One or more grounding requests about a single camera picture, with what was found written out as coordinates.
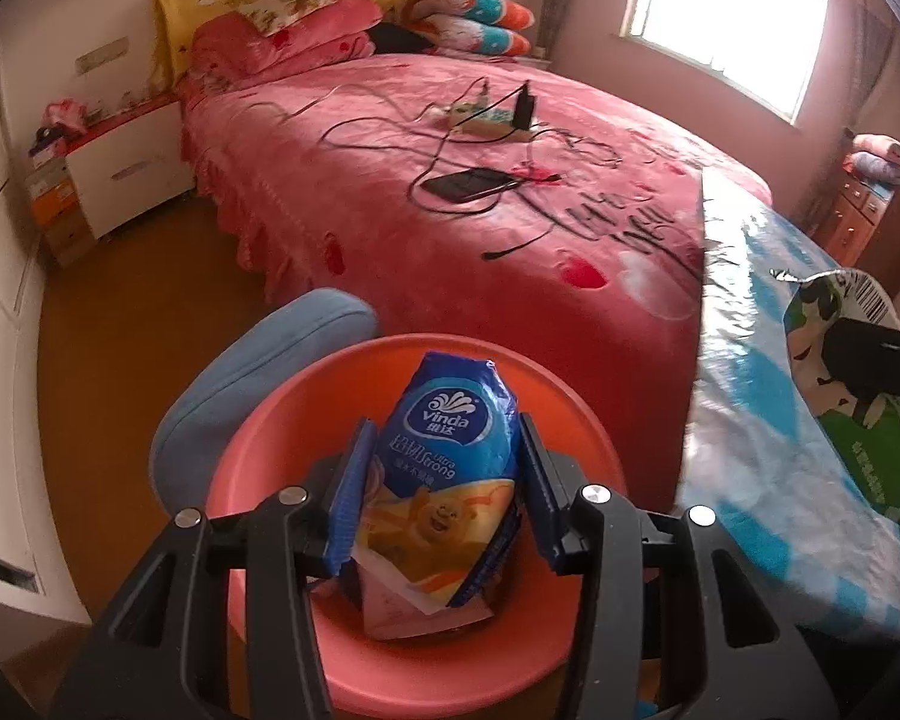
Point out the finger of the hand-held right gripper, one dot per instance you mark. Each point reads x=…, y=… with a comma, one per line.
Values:
x=877, y=360

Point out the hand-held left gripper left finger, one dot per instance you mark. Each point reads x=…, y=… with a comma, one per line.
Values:
x=349, y=510

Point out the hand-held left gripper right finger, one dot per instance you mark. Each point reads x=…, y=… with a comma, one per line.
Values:
x=544, y=502

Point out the pink plastic basin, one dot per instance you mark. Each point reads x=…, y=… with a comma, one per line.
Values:
x=285, y=450

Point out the green white snack bag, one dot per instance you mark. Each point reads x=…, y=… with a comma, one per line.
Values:
x=862, y=450

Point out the blue tissue pack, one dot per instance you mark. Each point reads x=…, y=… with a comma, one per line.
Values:
x=442, y=435

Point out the pink crumpled packet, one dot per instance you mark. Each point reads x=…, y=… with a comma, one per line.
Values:
x=397, y=607

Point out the brown wooden cabinet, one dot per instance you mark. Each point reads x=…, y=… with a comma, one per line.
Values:
x=855, y=225

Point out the blue padded chair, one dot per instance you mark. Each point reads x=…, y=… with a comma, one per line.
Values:
x=270, y=345

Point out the folded quilts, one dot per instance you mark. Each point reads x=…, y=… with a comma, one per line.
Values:
x=892, y=165

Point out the bed with pink bedspread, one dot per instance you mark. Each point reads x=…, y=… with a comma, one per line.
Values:
x=390, y=255

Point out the black phone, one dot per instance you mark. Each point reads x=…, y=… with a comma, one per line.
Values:
x=465, y=186

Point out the large bright window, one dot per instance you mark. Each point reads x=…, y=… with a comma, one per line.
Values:
x=727, y=7

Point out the white power strip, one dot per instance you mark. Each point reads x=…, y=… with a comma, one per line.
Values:
x=487, y=122

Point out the black charger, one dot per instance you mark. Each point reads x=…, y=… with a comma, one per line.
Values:
x=525, y=105

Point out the white nightstand with red top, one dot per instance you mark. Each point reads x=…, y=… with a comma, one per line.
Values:
x=135, y=172

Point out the white wardrobe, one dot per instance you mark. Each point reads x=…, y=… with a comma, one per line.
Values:
x=0, y=315

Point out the orange cardboard boxes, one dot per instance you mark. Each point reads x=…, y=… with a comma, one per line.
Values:
x=52, y=202

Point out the folded pink blanket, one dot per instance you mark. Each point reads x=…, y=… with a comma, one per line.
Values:
x=307, y=45

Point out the cartoon print pillow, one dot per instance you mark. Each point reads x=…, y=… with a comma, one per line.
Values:
x=487, y=37

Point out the black clothing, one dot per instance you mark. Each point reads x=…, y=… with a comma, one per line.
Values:
x=397, y=37

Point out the small pink item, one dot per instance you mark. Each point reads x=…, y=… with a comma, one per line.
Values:
x=61, y=112

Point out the colourful striped pillows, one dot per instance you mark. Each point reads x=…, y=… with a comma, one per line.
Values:
x=487, y=7

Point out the floral cream pillow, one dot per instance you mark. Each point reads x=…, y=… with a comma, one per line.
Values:
x=292, y=0

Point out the yellow headboard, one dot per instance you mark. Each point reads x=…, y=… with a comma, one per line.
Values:
x=180, y=15

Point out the wall socket panel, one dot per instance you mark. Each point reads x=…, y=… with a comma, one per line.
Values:
x=103, y=55

